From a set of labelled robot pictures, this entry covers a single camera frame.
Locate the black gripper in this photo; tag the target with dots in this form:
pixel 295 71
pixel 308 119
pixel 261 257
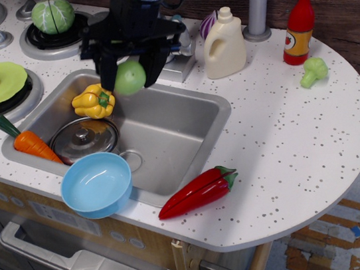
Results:
pixel 132 27

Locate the green toy pear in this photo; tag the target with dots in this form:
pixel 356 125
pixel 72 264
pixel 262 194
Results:
pixel 130 78

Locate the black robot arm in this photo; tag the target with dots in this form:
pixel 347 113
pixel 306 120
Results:
pixel 132 28

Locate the light blue plastic bowl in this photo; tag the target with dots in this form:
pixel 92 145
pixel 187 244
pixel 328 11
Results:
pixel 98 185

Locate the silver toy faucet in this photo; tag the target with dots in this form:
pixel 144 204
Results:
pixel 179 63

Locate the yellow toy bell pepper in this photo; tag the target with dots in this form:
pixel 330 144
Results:
pixel 94 102

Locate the green labelled toy can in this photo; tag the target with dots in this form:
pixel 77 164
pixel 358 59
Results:
pixel 97 17

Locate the stainless steel sink basin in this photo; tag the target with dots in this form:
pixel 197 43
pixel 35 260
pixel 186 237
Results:
pixel 166 133

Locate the green toy cabbage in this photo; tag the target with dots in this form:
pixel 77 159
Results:
pixel 53 16

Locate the purple toy onion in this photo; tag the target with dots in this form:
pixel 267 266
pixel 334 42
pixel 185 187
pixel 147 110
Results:
pixel 207 23

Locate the silver pot with lid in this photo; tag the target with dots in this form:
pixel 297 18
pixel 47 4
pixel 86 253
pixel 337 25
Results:
pixel 84 136

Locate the cream toy detergent bottle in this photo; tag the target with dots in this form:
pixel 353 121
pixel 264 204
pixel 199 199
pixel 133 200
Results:
pixel 224 47

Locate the silver stove knob rear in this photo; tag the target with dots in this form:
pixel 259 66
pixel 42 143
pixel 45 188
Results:
pixel 25 12

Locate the orange toy carrot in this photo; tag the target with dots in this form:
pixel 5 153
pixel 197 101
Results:
pixel 28 142

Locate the red toy chili pepper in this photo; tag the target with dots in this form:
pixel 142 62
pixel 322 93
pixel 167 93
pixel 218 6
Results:
pixel 206 188

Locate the left front stove burner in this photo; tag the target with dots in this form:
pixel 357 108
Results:
pixel 30 102

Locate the red toy ketchup bottle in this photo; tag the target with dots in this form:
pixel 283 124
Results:
pixel 299 33

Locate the green toy broccoli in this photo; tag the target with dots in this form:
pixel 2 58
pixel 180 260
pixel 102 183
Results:
pixel 315 69

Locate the wooden cabinet leg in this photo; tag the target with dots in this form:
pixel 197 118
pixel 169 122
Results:
pixel 260 257

